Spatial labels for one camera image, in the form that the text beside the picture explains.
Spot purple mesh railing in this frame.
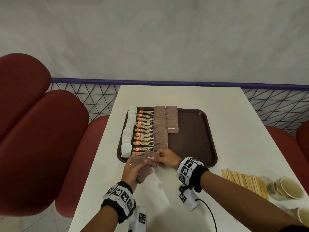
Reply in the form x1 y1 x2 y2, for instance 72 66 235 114
47 78 309 137

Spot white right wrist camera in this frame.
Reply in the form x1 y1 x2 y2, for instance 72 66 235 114
178 186 199 212

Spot person's black shirt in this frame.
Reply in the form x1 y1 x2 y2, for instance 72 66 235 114
277 224 309 232

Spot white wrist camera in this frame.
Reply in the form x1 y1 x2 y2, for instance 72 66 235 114
128 206 146 232
178 186 199 212

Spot row of white sachets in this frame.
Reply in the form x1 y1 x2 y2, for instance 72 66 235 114
120 106 137 158

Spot wristband with marker tags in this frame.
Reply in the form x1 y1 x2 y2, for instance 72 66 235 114
176 157 209 192
101 181 137 224

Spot right wristband with marker tags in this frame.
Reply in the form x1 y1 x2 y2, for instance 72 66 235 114
176 157 209 192

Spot handful of brown sugar packets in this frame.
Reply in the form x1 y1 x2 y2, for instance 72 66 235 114
131 151 161 184

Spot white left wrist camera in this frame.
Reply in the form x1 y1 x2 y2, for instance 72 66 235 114
128 206 146 232

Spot red padded chair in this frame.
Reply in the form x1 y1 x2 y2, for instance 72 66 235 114
265 121 309 178
0 53 110 218

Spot person's right hand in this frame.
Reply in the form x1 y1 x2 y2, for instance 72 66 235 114
152 148 183 171

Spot bundle of wooden stir sticks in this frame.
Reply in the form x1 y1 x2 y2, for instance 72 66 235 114
221 168 270 201

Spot person's right forearm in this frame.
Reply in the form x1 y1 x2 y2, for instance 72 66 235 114
200 171 302 232

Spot left wristband with marker tags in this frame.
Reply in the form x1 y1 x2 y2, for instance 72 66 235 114
101 181 137 224

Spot brown plastic tray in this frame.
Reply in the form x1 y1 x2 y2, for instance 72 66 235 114
117 108 218 168

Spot black right camera cable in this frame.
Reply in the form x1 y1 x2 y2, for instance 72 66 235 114
195 198 218 232

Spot patterned paper cup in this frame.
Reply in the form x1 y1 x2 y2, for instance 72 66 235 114
289 207 309 225
267 176 304 201

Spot person's left hand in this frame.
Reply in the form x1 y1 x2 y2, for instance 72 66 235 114
121 153 154 192

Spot row of coffee stick packets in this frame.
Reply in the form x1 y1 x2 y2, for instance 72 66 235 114
131 110 155 154

